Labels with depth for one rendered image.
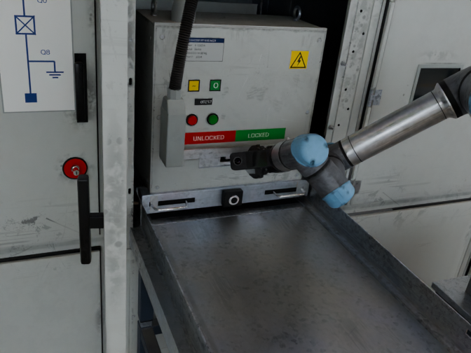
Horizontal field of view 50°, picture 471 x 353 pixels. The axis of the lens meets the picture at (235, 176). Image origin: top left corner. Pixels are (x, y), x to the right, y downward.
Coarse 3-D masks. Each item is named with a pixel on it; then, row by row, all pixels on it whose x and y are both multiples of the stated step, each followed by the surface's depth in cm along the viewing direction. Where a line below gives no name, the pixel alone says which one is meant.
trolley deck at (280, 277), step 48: (144, 240) 135; (192, 240) 137; (240, 240) 140; (288, 240) 142; (336, 240) 145; (192, 288) 119; (240, 288) 121; (288, 288) 123; (336, 288) 125; (384, 288) 127; (240, 336) 106; (288, 336) 108; (336, 336) 109; (384, 336) 111; (432, 336) 112
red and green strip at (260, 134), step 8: (272, 128) 149; (280, 128) 150; (192, 136) 140; (200, 136) 141; (208, 136) 142; (216, 136) 143; (224, 136) 144; (232, 136) 145; (240, 136) 146; (248, 136) 147; (256, 136) 148; (264, 136) 149; (272, 136) 150; (280, 136) 151; (184, 144) 140
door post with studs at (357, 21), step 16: (352, 0) 136; (368, 0) 137; (352, 16) 138; (368, 16) 139; (352, 32) 140; (352, 48) 142; (336, 64) 148; (352, 64) 144; (336, 80) 145; (352, 80) 146; (336, 96) 147; (352, 96) 149; (336, 112) 150; (336, 128) 152
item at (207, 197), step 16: (144, 192) 143; (160, 192) 144; (176, 192) 145; (192, 192) 146; (208, 192) 149; (256, 192) 155; (288, 192) 160; (144, 208) 143; (160, 208) 145; (192, 208) 149
